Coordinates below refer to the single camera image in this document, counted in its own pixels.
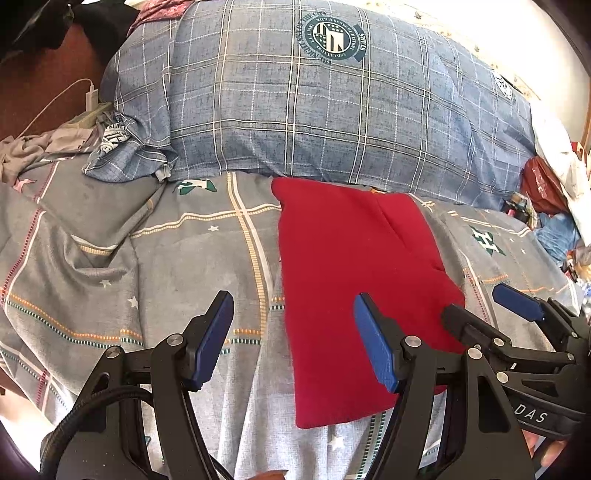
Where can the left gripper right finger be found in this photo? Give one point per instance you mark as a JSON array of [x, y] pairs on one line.
[[481, 438]]

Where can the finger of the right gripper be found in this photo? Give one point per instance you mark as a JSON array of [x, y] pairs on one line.
[[471, 331], [526, 307]]

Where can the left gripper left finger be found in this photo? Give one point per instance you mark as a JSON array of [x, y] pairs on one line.
[[103, 436]]

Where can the black clothing on headboard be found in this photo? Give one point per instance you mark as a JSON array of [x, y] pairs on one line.
[[30, 26]]

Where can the right hand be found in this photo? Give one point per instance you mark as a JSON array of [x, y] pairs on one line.
[[549, 453]]

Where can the left hand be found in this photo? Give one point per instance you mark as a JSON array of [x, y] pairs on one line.
[[270, 475]]

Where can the light blue bag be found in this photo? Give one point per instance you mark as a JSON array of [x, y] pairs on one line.
[[558, 235]]

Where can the red plastic bag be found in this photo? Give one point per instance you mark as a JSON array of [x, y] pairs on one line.
[[541, 185]]

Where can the grey patterned bed sheet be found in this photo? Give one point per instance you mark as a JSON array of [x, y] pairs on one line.
[[86, 265]]

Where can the white plastic bag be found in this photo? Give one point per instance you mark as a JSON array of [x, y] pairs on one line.
[[554, 146]]

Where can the blue plaid pillow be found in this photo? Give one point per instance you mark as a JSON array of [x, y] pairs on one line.
[[312, 89]]

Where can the grey crumpled cloth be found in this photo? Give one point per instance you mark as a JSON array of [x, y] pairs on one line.
[[19, 153]]

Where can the brown wooden headboard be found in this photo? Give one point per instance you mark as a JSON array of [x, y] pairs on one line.
[[41, 90]]

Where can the maroon patterned cloth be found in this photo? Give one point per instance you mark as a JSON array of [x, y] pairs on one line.
[[160, 10]]

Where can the white charger with cable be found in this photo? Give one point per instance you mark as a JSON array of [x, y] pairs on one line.
[[90, 101]]

